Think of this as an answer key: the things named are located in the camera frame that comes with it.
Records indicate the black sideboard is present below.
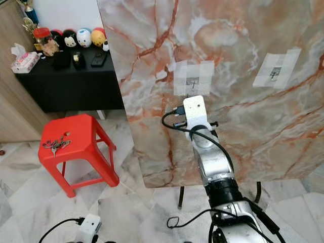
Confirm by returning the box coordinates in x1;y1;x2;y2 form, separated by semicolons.
15;51;125;119

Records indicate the white round figure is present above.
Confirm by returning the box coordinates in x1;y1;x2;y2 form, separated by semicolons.
76;29;93;49

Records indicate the black wallet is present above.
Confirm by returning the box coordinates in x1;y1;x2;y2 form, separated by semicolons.
52;51;71;70

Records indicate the gold and blue trophy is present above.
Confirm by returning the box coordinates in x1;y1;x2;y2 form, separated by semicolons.
16;0;41;36

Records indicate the metal hook under clear tape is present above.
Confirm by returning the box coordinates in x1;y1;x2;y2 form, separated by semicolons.
174;61;216;97
253;48;302;88

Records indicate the yellow round figure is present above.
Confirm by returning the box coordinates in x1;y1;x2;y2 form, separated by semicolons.
91;28;107;47

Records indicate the marble pattern board on legs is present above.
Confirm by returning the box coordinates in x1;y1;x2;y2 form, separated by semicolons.
97;0;324;209

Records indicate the bunch of keys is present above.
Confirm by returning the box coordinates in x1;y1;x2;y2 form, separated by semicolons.
44;134;72;156

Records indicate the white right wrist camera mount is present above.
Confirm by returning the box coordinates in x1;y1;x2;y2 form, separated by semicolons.
182;95;211;130

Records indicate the light wooden cabinet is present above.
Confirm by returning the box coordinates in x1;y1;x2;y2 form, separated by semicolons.
0;0;49;144

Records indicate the black phone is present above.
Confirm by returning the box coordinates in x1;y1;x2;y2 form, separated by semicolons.
91;52;108;67

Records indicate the red plastic stool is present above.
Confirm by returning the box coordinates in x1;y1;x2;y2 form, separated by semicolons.
38;114;119;198

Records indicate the pink tissue pack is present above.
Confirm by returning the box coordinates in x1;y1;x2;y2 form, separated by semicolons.
10;44;41;74

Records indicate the black round mouse figure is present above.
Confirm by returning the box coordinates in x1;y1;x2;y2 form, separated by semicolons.
61;30;77;50

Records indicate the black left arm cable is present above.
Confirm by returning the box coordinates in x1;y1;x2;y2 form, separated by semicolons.
38;218;84;243

